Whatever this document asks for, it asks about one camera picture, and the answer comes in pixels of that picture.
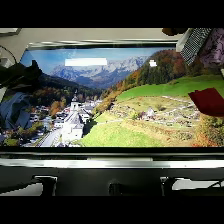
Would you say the red T-shirt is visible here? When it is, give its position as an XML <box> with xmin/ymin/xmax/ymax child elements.
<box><xmin>187</xmin><ymin>87</ymin><xmax>224</xmax><ymax>118</ymax></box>

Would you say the grey-blue garment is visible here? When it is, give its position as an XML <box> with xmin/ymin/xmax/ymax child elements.
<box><xmin>0</xmin><ymin>92</ymin><xmax>33</xmax><ymax>132</ymax></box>

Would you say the black garment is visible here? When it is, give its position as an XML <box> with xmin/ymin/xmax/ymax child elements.
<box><xmin>0</xmin><ymin>59</ymin><xmax>44</xmax><ymax>92</ymax></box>

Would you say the checked shirt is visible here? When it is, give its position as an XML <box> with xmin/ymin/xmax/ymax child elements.
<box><xmin>179</xmin><ymin>27</ymin><xmax>213</xmax><ymax>66</ymax></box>

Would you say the purple garment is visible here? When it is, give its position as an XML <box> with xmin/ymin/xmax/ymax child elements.
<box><xmin>198</xmin><ymin>27</ymin><xmax>224</xmax><ymax>70</ymax></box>

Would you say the silver frame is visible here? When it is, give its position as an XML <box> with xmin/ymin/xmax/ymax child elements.
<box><xmin>0</xmin><ymin>151</ymin><xmax>224</xmax><ymax>197</ymax></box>

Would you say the black cable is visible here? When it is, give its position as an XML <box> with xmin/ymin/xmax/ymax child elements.
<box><xmin>0</xmin><ymin>44</ymin><xmax>18</xmax><ymax>66</ymax></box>

